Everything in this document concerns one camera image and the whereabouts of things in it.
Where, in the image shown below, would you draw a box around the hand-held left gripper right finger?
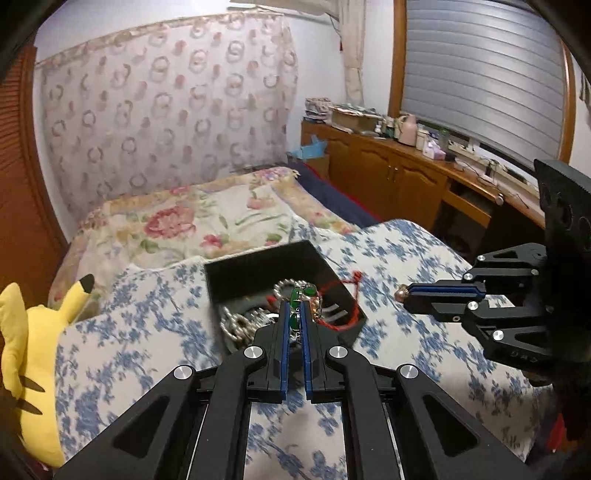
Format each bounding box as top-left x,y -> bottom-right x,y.
300,298 -> 539,480

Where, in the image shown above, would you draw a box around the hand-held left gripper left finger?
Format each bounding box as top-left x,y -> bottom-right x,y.
53,298 -> 291,480

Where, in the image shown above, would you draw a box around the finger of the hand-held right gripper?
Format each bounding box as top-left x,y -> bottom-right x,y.
406,244 -> 548,300
406,296 -> 548,340

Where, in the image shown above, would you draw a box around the silver chain bracelet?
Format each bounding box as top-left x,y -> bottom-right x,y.
219,279 -> 306,350

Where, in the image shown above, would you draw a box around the green bead bracelet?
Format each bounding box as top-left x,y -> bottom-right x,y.
286,284 -> 324,344

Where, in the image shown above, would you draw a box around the black box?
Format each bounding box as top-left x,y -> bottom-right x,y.
204,240 -> 368,356

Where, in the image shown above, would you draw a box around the red cord bracelet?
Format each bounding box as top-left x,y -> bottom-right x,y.
318,272 -> 363,331

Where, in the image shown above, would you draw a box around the blue floral blanket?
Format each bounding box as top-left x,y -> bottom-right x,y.
53,218 -> 541,480

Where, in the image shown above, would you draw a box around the wooden cabinet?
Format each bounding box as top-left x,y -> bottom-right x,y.
300,119 -> 548,278

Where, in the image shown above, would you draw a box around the dark blue blanket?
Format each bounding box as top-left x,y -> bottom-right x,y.
286,159 -> 398,228

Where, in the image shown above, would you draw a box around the pink floral quilt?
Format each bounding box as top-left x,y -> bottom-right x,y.
48,166 -> 365,315

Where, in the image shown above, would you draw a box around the pink thermos jug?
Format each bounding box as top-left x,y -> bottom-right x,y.
397,113 -> 419,147

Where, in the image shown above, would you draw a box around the pile of papers and boxes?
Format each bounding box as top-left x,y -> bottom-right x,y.
305,97 -> 389,136

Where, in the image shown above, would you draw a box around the window with grey blind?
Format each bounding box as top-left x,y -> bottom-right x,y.
390,0 -> 577,171

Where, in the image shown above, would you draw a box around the beige curtain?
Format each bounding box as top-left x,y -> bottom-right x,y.
323,0 -> 368,107

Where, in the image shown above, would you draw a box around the yellow plush toy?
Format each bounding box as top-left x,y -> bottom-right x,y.
0,274 -> 95,467

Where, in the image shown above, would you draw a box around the wooden louvered door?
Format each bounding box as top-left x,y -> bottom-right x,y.
0,46 -> 70,296

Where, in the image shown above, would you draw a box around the ring-patterned wall cloth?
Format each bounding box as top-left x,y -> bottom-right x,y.
34,14 -> 301,232

